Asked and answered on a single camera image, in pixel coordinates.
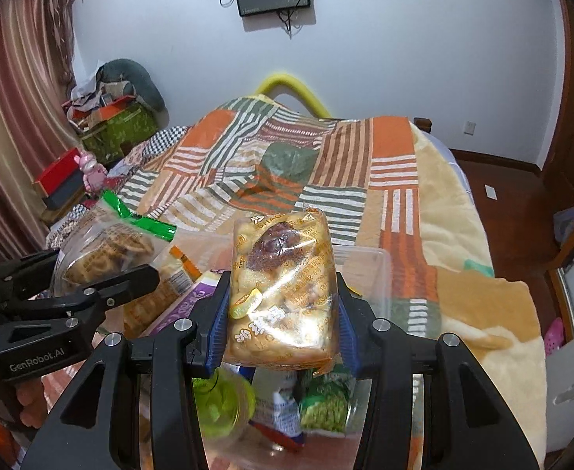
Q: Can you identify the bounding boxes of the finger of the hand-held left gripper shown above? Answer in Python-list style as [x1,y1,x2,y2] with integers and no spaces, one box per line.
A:
[0,249,63,303]
[7,263,161,322]

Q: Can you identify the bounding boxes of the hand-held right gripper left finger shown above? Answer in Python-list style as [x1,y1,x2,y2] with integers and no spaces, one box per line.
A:
[20,271,232,470]

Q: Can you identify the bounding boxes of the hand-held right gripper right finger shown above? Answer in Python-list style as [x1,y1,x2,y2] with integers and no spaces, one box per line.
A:
[335,274,533,470]

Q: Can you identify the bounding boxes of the green-sealed cookie bag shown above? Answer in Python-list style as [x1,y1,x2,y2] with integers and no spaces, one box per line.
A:
[53,189,178,300]

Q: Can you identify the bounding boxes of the green pea packet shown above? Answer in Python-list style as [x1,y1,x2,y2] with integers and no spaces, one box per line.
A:
[299,369,358,436]

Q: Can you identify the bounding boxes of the clear plastic container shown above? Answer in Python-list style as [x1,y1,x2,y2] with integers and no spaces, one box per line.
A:
[135,235,393,470]

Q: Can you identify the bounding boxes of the green jelly cup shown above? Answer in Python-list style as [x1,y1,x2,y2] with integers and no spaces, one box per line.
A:
[191,366,257,440]

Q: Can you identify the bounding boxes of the pale yellow cake pack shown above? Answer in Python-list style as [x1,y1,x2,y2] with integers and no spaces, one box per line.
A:
[222,207,342,379]

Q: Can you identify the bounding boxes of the blue white snack bag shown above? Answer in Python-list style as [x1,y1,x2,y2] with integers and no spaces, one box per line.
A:
[249,386,308,452]

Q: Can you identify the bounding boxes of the person's left hand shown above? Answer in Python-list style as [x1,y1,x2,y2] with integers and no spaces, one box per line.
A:
[14,379,51,430]

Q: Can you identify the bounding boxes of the purple snack packet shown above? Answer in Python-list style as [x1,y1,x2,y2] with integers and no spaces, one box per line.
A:
[154,273,229,334]

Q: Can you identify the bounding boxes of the orange striped snack pack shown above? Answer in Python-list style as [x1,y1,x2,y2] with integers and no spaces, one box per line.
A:
[121,244,203,340]

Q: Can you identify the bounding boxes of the red box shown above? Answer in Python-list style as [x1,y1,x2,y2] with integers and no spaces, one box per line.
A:
[31,148,85,207]

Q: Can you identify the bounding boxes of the pink toy pig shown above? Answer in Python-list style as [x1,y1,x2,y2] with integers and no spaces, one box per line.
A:
[73,151,107,192]

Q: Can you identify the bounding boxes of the green patterned box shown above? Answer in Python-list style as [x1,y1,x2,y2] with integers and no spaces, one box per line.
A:
[80,102,159,166]

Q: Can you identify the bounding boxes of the patchwork striped blanket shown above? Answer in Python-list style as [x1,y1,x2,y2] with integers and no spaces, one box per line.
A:
[47,94,548,470]

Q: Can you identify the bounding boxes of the striped curtain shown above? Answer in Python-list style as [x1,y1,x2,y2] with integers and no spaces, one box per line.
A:
[0,0,80,266]

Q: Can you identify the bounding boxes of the pile of clutter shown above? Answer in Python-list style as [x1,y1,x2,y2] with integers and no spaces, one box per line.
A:
[60,77,137,129]

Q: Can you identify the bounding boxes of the pink slipper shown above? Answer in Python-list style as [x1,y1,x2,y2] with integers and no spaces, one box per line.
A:
[543,317,568,356]

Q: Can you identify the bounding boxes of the white appliance with stickers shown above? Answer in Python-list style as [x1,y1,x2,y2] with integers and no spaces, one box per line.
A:
[543,263,574,457]

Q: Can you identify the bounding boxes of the black monitor cables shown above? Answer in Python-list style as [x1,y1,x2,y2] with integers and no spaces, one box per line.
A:
[276,6,303,41]

